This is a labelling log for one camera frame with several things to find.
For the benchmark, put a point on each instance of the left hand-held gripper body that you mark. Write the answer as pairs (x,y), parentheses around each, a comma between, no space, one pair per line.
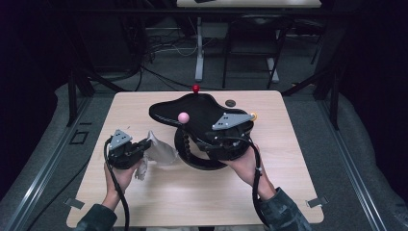
(123,155)

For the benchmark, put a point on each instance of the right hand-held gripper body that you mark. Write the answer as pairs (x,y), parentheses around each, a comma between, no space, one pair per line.
(229,141)

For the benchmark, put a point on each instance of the grey cleaning cloth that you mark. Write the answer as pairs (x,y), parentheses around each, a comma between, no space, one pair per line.
(162,152)

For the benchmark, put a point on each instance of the yellow ball knob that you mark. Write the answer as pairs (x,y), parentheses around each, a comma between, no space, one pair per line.
(254,116)

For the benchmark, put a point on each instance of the black wavy tray shaker machine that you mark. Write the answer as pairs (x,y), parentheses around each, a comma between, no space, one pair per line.
(202,110)

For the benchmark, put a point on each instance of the pink ball knob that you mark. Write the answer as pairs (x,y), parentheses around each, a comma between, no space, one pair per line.
(183,117)

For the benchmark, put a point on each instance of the red ball knob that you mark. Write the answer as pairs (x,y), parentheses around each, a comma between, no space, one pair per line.
(195,88)

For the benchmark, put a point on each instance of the person's left hand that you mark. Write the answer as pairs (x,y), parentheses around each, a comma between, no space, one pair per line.
(120,179)

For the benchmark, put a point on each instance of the person's right hand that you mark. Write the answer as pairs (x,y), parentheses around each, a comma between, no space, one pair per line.
(248,170)

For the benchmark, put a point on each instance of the dark round table grommet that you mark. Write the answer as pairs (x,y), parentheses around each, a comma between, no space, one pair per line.
(230,103)

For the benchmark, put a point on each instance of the grey tape strip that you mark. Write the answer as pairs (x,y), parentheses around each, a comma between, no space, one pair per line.
(317,201)
(74,203)

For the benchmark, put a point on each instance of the white desk foot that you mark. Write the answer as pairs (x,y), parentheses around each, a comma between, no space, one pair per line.
(272,69)

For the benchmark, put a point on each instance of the white desk leg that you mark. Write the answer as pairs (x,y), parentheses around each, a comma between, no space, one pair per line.
(199,41)

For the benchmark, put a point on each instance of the black chair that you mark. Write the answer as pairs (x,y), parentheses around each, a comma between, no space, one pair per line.
(256,22)

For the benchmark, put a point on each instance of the black crossbar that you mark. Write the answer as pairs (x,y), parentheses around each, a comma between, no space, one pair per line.
(128,12)

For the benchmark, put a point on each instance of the metal floor rail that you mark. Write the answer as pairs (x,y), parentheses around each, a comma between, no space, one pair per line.
(349,166)
(48,166)

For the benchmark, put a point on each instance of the black frame stand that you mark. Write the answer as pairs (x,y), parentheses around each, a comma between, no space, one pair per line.
(72,96)
(335,102)

